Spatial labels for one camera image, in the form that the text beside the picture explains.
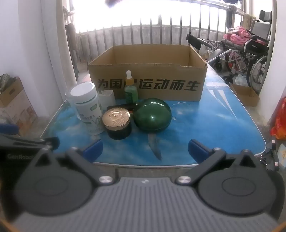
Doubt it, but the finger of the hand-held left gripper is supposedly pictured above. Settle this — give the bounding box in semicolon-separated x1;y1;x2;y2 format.
0;134;60;150
0;124;19;135

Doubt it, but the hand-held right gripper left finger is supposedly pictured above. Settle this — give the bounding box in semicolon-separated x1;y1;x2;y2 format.
28;139;115;186

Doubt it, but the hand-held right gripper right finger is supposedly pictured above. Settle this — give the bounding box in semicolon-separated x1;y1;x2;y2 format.
175;139;266;186

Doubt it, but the black jar with gold lid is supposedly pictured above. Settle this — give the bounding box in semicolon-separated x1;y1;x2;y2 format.
102;107;132;140

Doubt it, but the white supplement bottle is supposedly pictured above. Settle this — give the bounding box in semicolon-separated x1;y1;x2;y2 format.
65;82;105;135

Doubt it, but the black rectangular box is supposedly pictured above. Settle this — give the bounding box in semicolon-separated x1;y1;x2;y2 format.
107;103;137;112

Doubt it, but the small white box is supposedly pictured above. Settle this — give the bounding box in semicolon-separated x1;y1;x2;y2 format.
98;90;115;111

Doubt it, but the dark green round container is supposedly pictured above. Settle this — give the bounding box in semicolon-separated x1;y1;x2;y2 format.
133;98;172;133

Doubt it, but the green dropper bottle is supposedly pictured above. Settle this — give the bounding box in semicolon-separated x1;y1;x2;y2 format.
124;70;139;105

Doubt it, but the large brown cardboard box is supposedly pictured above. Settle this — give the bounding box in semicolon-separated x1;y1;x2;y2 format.
88;45;208;102

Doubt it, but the printed cardboard box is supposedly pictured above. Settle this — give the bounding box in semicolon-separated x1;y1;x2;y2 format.
0;76;38;135

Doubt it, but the camouflage cloth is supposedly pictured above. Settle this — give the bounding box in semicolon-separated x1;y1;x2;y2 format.
0;74;12;92

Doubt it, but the small open cardboard box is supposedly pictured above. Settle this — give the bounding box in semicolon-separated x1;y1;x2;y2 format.
230;84;260;107

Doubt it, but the white plastic bag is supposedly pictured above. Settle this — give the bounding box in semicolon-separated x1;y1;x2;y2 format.
235;74;249;87

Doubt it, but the orange red plastic bag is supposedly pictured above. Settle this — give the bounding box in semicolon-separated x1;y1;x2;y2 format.
270;97;286;140

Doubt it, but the grey folded panel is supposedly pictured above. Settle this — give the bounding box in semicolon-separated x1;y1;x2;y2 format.
65;23;79;81

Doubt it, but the black wheelchair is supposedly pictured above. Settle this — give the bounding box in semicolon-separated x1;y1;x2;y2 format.
243;10;272;88

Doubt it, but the pink clothes pile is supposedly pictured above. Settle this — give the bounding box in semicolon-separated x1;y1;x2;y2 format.
223;26;254;48

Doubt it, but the metal balcony railing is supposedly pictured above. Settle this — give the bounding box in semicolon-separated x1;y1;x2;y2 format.
65;7;228;65

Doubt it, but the beige towel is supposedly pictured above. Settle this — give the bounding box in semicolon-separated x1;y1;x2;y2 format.
242;13;257;34

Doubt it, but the pink frame wheelchair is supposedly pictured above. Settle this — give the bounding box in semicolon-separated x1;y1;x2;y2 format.
186;32;246;75

